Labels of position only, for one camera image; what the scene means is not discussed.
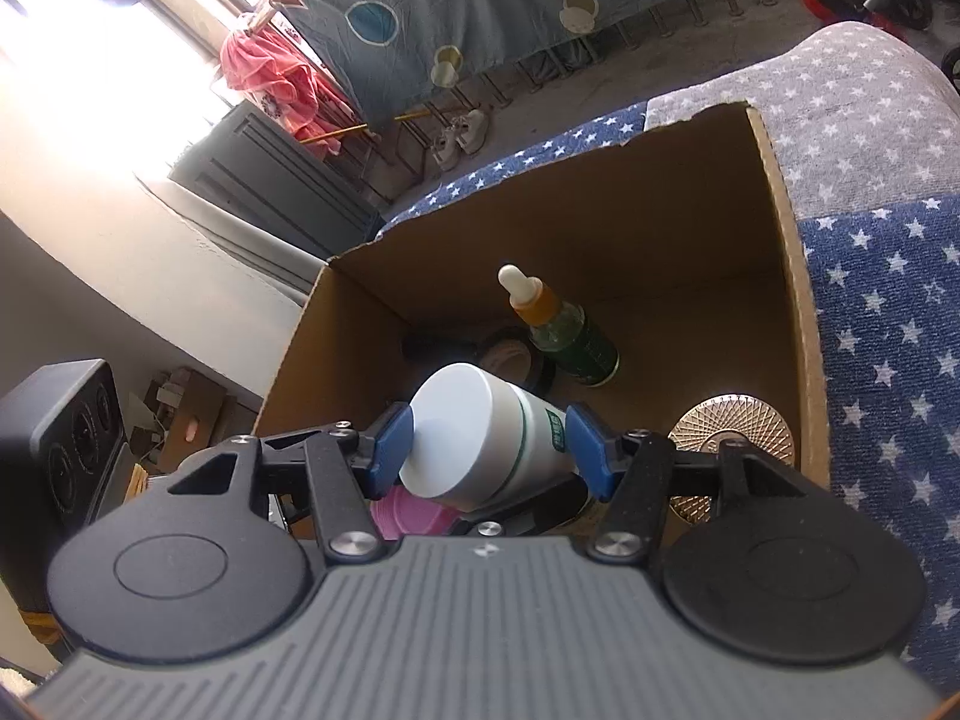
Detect red hanging cloth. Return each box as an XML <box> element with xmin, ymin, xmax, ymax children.
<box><xmin>219</xmin><ymin>19</ymin><xmax>361</xmax><ymax>140</ymax></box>

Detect brown cardboard box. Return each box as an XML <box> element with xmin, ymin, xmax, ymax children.
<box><xmin>255</xmin><ymin>101</ymin><xmax>832</xmax><ymax>541</ymax></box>

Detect pink plastic ring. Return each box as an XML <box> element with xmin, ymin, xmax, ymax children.
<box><xmin>370</xmin><ymin>484</ymin><xmax>462</xmax><ymax>541</ymax></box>

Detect grey cabinet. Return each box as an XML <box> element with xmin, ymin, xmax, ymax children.
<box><xmin>169</xmin><ymin>101</ymin><xmax>383</xmax><ymax>260</ymax></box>

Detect white shoe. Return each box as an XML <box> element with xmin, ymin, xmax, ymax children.
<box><xmin>457</xmin><ymin>109</ymin><xmax>490</xmax><ymax>151</ymax></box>
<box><xmin>431</xmin><ymin>124</ymin><xmax>462</xmax><ymax>171</ymax></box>

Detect blue sheet with circles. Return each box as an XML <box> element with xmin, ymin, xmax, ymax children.
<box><xmin>270</xmin><ymin>0</ymin><xmax>796</xmax><ymax>132</ymax></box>

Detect gold round tin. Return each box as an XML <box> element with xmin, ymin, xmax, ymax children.
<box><xmin>666</xmin><ymin>392</ymin><xmax>797</xmax><ymax>524</ymax></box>

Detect white plastic bottle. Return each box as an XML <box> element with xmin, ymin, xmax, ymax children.
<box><xmin>397</xmin><ymin>362</ymin><xmax>582</xmax><ymax>518</ymax></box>

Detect black electrical tape roll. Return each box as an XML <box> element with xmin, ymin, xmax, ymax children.
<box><xmin>474</xmin><ymin>326</ymin><xmax>557</xmax><ymax>398</ymax></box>

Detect cardboard boxes pile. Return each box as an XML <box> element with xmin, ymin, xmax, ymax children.
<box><xmin>124</xmin><ymin>366</ymin><xmax>260</xmax><ymax>477</ymax></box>

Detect black flashlight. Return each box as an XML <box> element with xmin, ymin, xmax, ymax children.
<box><xmin>403</xmin><ymin>336</ymin><xmax>481</xmax><ymax>368</ymax></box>

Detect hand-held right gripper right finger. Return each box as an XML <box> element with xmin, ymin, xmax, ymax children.
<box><xmin>566</xmin><ymin>403</ymin><xmax>807</xmax><ymax>563</ymax></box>

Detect green dropper bottle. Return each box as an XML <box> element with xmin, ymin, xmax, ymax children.
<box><xmin>497</xmin><ymin>264</ymin><xmax>620</xmax><ymax>389</ymax></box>

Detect yellow stick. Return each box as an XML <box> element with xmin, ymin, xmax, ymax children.
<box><xmin>298</xmin><ymin>109</ymin><xmax>430</xmax><ymax>145</ymax></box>

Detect star print blanket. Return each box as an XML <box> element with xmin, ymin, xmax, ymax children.
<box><xmin>375</xmin><ymin>19</ymin><xmax>960</xmax><ymax>713</ymax></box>

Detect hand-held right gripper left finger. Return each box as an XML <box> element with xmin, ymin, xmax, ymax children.
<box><xmin>166</xmin><ymin>403</ymin><xmax>415</xmax><ymax>563</ymax></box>

